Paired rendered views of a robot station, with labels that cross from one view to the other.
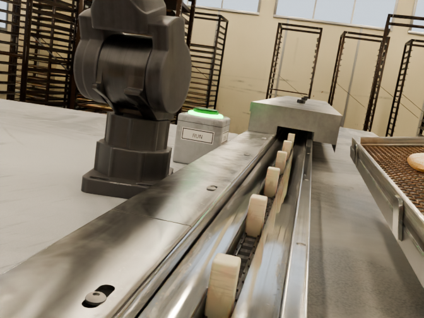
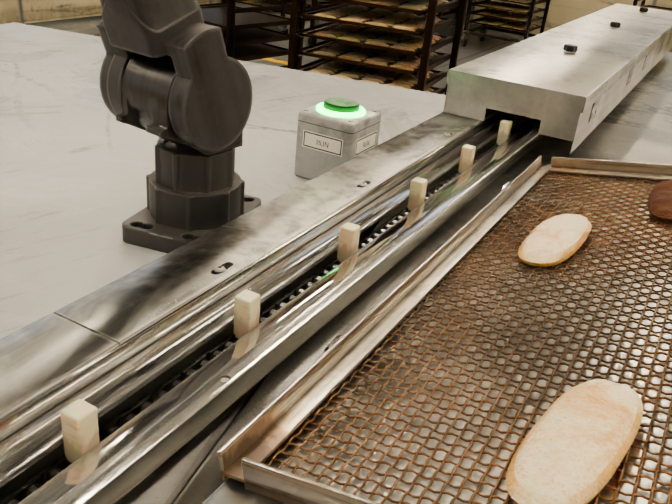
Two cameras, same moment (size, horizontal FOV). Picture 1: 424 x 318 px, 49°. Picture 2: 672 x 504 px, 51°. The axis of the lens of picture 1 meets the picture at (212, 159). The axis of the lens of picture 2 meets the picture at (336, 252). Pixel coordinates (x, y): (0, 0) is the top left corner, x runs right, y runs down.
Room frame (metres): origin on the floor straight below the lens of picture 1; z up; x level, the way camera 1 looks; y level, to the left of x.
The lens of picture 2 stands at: (-0.01, -0.20, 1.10)
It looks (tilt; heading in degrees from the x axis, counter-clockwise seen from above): 27 degrees down; 16
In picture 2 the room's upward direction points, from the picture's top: 6 degrees clockwise
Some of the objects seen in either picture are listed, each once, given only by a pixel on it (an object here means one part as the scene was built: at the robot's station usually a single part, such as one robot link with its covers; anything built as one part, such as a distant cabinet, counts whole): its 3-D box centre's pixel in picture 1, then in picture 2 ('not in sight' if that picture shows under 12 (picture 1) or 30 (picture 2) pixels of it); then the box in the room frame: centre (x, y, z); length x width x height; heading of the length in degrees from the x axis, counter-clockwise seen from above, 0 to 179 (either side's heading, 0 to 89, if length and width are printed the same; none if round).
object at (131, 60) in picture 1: (137, 83); (181, 107); (0.50, 0.09, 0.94); 0.09 x 0.05 x 0.10; 162
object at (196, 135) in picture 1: (202, 149); (338, 158); (0.72, 0.02, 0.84); 0.08 x 0.08 x 0.11; 79
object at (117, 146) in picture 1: (134, 151); (195, 186); (0.52, 0.09, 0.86); 0.12 x 0.09 x 0.08; 0
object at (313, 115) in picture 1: (301, 110); (603, 47); (1.52, -0.27, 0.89); 1.25 x 0.18 x 0.09; 169
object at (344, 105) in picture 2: (206, 113); (341, 109); (0.72, 0.02, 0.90); 0.04 x 0.04 x 0.02
